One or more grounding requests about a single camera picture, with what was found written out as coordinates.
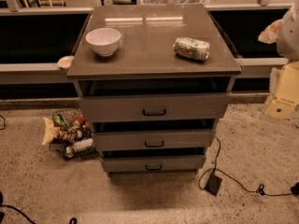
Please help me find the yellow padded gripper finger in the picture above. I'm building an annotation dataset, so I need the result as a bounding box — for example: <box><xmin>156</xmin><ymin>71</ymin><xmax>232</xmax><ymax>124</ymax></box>
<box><xmin>264</xmin><ymin>61</ymin><xmax>299</xmax><ymax>119</ymax></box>

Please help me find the crushed green white can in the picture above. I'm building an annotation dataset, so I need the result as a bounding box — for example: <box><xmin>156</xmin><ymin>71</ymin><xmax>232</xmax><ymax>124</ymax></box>
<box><xmin>173</xmin><ymin>37</ymin><xmax>210</xmax><ymax>61</ymax></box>

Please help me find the black floor box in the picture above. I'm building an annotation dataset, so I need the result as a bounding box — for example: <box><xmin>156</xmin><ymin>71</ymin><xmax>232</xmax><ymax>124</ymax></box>
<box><xmin>205</xmin><ymin>174</ymin><xmax>222</xmax><ymax>196</ymax></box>

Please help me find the grey drawer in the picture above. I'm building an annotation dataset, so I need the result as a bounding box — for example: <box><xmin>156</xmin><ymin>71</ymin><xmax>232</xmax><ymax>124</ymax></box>
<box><xmin>101</xmin><ymin>155</ymin><xmax>206</xmax><ymax>173</ymax></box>
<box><xmin>78</xmin><ymin>93</ymin><xmax>229</xmax><ymax>122</ymax></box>
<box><xmin>93</xmin><ymin>130</ymin><xmax>215</xmax><ymax>151</ymax></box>

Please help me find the black floor cable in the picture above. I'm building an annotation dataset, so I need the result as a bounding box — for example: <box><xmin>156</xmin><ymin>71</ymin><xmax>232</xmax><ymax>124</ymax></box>
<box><xmin>197</xmin><ymin>136</ymin><xmax>299</xmax><ymax>198</ymax></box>

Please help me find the grey bottom drawer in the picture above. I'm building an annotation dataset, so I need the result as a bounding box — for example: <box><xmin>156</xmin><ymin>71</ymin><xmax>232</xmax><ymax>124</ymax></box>
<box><xmin>101</xmin><ymin>155</ymin><xmax>206</xmax><ymax>173</ymax></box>

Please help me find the black cable lower left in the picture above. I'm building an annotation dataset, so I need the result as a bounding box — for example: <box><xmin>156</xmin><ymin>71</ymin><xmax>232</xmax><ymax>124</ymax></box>
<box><xmin>0</xmin><ymin>190</ymin><xmax>78</xmax><ymax>224</ymax></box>

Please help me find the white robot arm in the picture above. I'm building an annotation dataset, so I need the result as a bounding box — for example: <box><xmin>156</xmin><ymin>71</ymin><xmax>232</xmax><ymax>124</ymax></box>
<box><xmin>258</xmin><ymin>2</ymin><xmax>299</xmax><ymax>119</ymax></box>

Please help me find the small round white dish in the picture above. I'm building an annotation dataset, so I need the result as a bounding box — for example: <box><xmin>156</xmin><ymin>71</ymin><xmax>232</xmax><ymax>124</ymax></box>
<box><xmin>57</xmin><ymin>56</ymin><xmax>74</xmax><ymax>69</ymax></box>

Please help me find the red capped bottle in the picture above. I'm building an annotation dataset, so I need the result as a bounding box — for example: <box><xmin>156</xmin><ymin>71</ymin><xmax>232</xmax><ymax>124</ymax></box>
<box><xmin>74</xmin><ymin>116</ymin><xmax>85</xmax><ymax>127</ymax></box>

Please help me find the yellow chip bag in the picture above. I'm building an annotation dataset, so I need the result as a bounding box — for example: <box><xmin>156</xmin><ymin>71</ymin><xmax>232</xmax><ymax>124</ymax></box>
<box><xmin>42</xmin><ymin>117</ymin><xmax>60</xmax><ymax>146</ymax></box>

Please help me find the grey top drawer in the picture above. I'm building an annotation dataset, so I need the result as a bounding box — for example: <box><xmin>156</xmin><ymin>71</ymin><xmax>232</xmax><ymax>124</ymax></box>
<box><xmin>78</xmin><ymin>93</ymin><xmax>229</xmax><ymax>122</ymax></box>

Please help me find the grey drawer cabinet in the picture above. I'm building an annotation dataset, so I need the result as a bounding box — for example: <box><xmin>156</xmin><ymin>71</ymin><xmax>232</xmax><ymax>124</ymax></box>
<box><xmin>66</xmin><ymin>3</ymin><xmax>242</xmax><ymax>177</ymax></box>

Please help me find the black wire basket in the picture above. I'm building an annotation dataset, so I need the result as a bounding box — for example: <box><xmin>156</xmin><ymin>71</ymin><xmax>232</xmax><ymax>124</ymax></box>
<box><xmin>50</xmin><ymin>108</ymin><xmax>97</xmax><ymax>160</ymax></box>

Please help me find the white ceramic bowl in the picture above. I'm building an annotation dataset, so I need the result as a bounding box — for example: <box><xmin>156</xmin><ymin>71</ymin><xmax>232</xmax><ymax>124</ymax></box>
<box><xmin>85</xmin><ymin>28</ymin><xmax>121</xmax><ymax>57</ymax></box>

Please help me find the white plastic bottle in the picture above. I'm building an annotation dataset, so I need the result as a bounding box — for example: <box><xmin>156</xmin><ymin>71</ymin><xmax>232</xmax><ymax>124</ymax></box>
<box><xmin>72</xmin><ymin>138</ymin><xmax>93</xmax><ymax>152</ymax></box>

